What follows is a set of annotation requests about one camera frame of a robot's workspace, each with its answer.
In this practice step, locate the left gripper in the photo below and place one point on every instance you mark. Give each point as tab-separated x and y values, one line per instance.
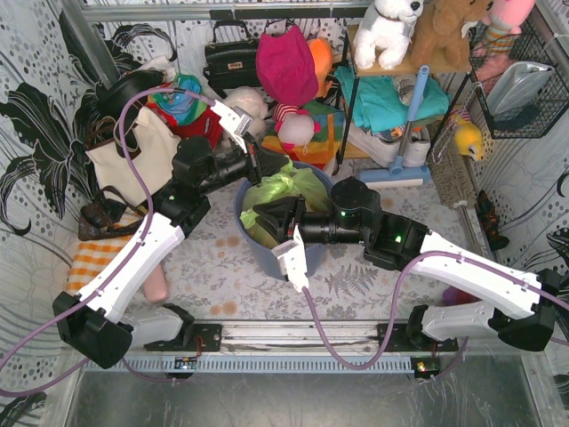
256	161

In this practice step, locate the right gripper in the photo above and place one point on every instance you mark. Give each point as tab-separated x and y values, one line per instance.
298	218

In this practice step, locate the green plastic trash bag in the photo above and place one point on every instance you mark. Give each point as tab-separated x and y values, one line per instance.
294	179

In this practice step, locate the blue plastic trash bin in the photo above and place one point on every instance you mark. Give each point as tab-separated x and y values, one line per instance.
315	253

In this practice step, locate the blue floor mop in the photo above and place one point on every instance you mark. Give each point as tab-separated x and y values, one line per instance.
397	175

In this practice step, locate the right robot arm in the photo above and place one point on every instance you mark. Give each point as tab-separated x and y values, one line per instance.
518	307

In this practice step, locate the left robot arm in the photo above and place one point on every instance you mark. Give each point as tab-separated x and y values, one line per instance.
94	321

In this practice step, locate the rainbow striped bag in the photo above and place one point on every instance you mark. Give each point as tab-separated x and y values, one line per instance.
325	143

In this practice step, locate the magenta fabric bag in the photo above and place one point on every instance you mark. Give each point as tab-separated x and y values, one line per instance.
285	67

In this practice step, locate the pink round plush doll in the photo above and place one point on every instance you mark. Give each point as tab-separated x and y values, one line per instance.
295	127

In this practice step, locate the white fluffy plush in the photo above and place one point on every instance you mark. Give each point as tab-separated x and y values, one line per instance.
250	100

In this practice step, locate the wooden shelf rack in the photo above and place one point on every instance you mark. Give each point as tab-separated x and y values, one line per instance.
438	65

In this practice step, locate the colourful folded clothes stack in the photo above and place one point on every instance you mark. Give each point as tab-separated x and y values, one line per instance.
186	116

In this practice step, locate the black leather handbag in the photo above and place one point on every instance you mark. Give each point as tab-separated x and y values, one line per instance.
233	64

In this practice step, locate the teal folded cloth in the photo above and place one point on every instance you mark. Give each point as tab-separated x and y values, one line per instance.
378	108

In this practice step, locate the orange plush toy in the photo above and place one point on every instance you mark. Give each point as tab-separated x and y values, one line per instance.
322	55

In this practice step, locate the pink case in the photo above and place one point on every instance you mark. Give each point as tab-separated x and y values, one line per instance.
155	286

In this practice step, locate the white sneakers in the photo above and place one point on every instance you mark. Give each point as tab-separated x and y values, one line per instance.
384	148

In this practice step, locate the grey chenille duster mop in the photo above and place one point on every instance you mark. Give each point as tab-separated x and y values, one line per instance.
456	190

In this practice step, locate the white plush dog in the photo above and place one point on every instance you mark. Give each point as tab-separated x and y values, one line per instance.
385	32

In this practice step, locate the orange checkered cloth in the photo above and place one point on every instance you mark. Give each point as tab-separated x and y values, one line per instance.
91	258

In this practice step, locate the yellow plush toy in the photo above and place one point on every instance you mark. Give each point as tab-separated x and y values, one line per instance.
467	136

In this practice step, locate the brown teddy bear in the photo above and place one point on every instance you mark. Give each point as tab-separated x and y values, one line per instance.
440	27

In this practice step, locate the silver foil pouch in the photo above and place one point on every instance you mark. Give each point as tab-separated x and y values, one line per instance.
517	86

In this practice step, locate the pink plush toy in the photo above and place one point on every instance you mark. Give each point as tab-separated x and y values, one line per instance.
505	18

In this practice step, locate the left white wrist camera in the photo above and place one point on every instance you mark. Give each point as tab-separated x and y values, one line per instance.
235	122

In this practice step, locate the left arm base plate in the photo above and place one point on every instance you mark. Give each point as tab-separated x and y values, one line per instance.
204	337

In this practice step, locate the dark brown strap bag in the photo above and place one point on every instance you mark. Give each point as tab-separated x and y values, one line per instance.
100	219

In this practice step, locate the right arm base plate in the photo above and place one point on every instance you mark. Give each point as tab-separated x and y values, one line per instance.
399	341

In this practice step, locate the black wire basket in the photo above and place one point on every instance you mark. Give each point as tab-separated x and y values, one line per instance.
489	61

